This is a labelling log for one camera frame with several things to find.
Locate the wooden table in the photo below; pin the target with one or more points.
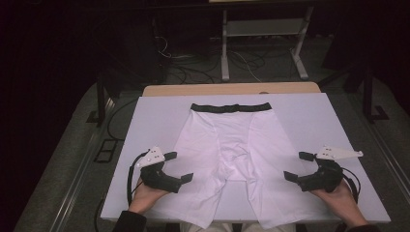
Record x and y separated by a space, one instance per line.
225 88

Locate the white foam board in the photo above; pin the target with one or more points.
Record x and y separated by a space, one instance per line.
306 122

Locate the person's left hand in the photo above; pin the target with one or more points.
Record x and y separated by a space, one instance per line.
146 196

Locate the white metal stand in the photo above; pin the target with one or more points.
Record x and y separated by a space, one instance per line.
264 27

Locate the white shorts with black waistband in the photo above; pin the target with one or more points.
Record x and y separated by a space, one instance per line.
232 145

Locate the black metal stand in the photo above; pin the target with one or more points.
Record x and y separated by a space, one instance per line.
368 93
100 100

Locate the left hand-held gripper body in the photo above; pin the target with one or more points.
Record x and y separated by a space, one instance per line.
154 177

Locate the person's right hand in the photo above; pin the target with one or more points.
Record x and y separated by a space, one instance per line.
338 203

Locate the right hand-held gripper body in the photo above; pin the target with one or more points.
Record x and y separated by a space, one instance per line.
325 175

